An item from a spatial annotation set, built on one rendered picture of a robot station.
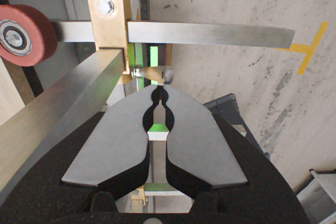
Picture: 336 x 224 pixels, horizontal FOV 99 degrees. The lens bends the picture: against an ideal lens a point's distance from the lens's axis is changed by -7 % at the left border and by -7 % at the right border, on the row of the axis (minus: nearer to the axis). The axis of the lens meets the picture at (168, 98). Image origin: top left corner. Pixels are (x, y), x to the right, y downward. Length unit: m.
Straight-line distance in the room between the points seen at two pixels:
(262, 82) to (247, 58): 0.27
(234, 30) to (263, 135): 1.68
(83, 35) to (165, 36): 0.13
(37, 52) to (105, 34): 0.09
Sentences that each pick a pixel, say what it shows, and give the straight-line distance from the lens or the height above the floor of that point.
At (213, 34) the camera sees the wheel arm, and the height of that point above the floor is 0.86.
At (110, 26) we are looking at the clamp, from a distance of 0.26.
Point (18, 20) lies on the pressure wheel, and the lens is 0.28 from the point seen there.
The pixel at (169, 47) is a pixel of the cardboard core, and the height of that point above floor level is 0.07.
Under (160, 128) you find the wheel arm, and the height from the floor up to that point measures 0.82.
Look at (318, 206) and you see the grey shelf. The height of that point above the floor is 0.19.
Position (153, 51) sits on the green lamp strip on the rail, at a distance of 0.43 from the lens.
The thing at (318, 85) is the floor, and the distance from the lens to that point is 1.83.
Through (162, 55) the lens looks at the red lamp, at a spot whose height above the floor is 0.70.
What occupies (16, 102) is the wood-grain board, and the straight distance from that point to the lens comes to 0.36.
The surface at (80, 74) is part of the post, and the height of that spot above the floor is 0.97.
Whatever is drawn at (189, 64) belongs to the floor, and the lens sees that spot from 1.20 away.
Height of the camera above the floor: 1.11
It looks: 58 degrees down
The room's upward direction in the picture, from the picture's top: 178 degrees clockwise
